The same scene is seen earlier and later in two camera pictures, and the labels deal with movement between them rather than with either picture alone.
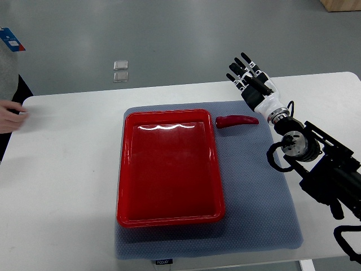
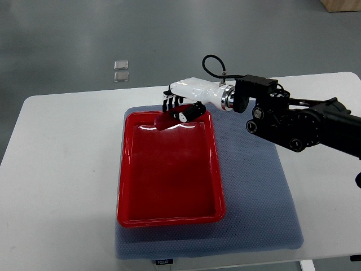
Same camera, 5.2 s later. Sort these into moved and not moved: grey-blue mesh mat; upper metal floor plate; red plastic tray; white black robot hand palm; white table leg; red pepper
Moved: white black robot hand palm; red pepper
Not moved: red plastic tray; grey-blue mesh mat; upper metal floor plate; white table leg
